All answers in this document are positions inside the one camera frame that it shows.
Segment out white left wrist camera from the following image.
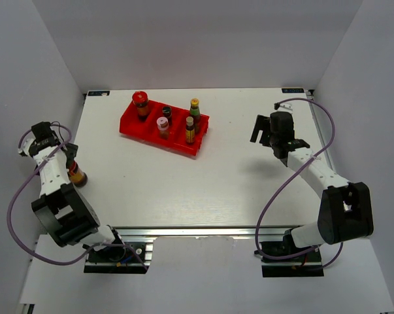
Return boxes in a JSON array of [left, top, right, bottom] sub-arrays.
[[18, 139, 33, 157]]

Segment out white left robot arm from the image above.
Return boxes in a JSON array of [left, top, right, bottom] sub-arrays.
[[20, 122, 126, 262]]

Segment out red three-compartment plastic tray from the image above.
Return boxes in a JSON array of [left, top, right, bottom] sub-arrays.
[[119, 100, 209, 156]]

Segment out red-cap brown spice jar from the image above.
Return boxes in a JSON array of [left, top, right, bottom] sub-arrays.
[[68, 161, 88, 188]]

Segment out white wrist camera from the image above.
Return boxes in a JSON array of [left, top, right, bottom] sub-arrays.
[[18, 139, 33, 157], [274, 101, 293, 114]]

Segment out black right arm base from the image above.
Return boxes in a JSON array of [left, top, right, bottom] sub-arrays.
[[254, 230, 324, 278]]

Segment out green-label red sauce bottle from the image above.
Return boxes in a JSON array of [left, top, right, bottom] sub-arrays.
[[189, 98, 201, 134]]

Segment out right blue table label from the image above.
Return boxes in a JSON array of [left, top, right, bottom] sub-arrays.
[[281, 88, 304, 94]]

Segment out pink-cap spice jar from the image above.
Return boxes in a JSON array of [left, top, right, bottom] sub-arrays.
[[156, 116, 170, 139]]

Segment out yellow-label dark sauce bottle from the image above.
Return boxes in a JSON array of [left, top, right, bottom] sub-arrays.
[[186, 116, 195, 144]]

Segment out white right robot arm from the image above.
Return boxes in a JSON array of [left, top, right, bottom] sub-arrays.
[[250, 111, 374, 261]]

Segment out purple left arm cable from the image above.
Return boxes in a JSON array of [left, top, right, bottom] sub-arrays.
[[6, 125, 148, 272]]

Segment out red-cap dark sauce jar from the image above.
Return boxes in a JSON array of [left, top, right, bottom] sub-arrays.
[[132, 91, 150, 121]]

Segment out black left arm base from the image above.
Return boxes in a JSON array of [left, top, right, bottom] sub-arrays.
[[84, 236, 155, 275]]

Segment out left blue table label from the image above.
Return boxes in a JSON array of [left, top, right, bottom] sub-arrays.
[[87, 90, 110, 97]]

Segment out black-cap spice shaker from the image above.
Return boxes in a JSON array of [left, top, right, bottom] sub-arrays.
[[162, 106, 172, 126]]

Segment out blue table label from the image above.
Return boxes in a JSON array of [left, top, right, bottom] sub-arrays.
[[281, 88, 304, 94], [87, 90, 110, 97]]

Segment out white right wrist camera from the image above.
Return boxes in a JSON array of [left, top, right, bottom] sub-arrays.
[[274, 101, 293, 114]]

